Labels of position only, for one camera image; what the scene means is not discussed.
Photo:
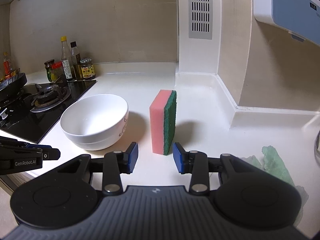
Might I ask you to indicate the jar with red lid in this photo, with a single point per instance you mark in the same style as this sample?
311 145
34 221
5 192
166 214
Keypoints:
58 72

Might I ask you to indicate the clear bottle with yellow cap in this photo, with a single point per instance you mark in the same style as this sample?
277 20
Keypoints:
66 62

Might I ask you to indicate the red sauce bottle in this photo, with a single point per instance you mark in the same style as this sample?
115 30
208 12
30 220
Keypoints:
7 66

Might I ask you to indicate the light green cloth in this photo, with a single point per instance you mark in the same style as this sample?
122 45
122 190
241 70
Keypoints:
275 165

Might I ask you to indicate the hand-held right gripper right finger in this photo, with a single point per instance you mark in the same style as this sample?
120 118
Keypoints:
177 160

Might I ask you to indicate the jar with green label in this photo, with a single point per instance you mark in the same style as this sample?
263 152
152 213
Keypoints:
48 70

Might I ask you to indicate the jar with yellow label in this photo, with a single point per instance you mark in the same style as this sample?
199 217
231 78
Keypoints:
87 71

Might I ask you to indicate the grey vent grille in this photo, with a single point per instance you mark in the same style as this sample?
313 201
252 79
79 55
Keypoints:
200 10

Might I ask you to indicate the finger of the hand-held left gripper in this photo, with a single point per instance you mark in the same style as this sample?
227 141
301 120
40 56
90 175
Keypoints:
51 154
37 146

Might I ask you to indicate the white and blue wall appliance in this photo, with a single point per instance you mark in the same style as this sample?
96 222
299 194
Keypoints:
287 2

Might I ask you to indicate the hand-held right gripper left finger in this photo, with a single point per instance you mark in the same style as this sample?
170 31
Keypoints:
132 158

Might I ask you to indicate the dark oil bottle black cap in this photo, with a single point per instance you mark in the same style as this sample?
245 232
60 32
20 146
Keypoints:
76 65

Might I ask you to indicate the black pan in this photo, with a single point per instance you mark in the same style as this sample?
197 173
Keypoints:
12 85

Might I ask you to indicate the pink and green sponge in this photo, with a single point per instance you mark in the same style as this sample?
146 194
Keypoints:
157 122

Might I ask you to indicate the black burner pan support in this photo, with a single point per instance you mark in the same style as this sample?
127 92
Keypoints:
47 97

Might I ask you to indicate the black glass gas stove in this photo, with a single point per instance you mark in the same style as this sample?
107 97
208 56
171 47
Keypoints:
62 107

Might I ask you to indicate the white ceramic bowl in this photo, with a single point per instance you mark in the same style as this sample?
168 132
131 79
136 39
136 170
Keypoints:
92 120

